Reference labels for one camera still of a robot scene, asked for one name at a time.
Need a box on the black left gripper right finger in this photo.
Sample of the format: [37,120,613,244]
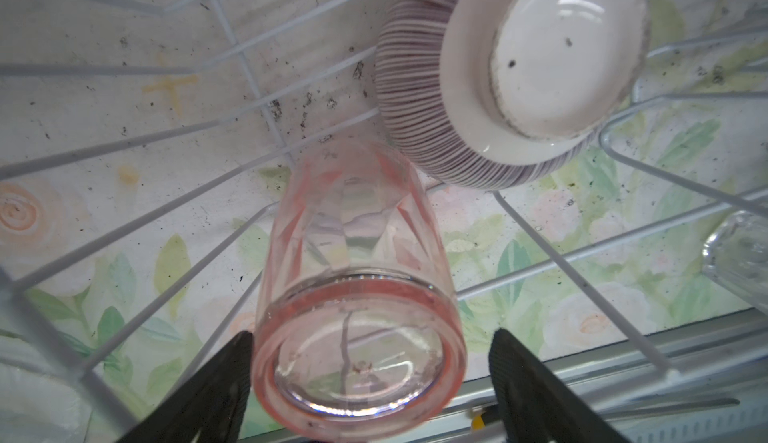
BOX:
[488,329,626,443]

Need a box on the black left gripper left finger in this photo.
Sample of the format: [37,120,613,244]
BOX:
[120,331,253,443]

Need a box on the pink glass cup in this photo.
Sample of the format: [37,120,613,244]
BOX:
[251,140,467,442]

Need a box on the clear glass cup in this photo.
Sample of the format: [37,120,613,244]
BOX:
[702,210,768,314]

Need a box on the yellow handled screwdriver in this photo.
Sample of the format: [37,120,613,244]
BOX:
[470,397,741,431]

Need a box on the white wire dish rack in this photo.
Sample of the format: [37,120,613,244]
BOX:
[1,0,767,442]

